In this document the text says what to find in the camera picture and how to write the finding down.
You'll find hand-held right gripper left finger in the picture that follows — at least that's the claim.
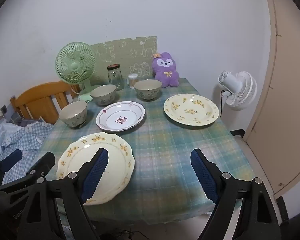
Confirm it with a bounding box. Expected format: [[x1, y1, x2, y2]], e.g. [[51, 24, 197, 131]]
[[16, 148, 109, 240]]

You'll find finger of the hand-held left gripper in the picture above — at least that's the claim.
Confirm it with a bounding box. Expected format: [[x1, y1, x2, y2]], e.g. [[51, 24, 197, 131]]
[[0, 152, 56, 193], [0, 149, 23, 188]]

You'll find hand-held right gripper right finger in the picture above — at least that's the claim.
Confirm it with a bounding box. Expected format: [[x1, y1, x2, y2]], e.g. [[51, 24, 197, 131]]
[[190, 149, 282, 240]]

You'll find cream floral scalloped plate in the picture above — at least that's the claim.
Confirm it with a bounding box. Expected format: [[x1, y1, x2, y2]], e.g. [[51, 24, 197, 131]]
[[56, 132, 135, 206]]

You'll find grey-green floral ceramic bowl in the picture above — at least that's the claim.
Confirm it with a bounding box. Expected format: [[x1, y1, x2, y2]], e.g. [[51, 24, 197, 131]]
[[58, 101, 88, 128], [134, 79, 162, 101], [90, 84, 117, 106]]

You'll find blue checked cloth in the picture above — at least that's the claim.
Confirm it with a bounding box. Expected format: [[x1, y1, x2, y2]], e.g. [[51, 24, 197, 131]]
[[0, 120, 54, 185]]

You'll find grey patterned cloth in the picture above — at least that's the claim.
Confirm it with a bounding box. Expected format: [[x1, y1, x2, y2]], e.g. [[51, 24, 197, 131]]
[[9, 114, 42, 128]]

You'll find white plate purple flower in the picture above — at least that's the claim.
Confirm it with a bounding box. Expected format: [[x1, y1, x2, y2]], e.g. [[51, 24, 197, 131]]
[[96, 101, 146, 133]]

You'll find cream floral round plate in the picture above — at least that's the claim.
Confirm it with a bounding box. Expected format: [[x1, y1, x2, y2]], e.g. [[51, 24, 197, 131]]
[[163, 94, 220, 127]]

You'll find white clip fan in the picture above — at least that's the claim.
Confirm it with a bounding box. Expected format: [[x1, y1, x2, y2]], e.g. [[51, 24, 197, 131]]
[[218, 70, 257, 111]]

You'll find green desk fan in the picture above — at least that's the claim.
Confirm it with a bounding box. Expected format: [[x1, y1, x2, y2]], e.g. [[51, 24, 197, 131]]
[[55, 42, 97, 103]]

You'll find glass jar black lid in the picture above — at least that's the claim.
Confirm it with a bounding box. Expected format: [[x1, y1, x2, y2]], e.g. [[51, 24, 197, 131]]
[[107, 64, 124, 91]]

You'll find cotton swab container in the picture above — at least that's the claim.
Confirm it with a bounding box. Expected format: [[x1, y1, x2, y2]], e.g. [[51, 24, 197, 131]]
[[128, 74, 139, 89]]

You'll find purple plush toy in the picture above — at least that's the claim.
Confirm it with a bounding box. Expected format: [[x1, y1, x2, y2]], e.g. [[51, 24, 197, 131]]
[[152, 52, 180, 88]]

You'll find green patterned board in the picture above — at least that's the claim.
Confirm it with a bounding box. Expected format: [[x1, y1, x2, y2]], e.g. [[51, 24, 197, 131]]
[[90, 36, 158, 85]]

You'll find white fan power cord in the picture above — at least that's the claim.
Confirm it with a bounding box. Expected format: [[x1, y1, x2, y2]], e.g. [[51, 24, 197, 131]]
[[70, 84, 87, 102]]

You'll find black fan cable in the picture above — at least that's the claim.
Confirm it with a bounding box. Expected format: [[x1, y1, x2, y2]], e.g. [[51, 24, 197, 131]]
[[219, 91, 226, 118]]

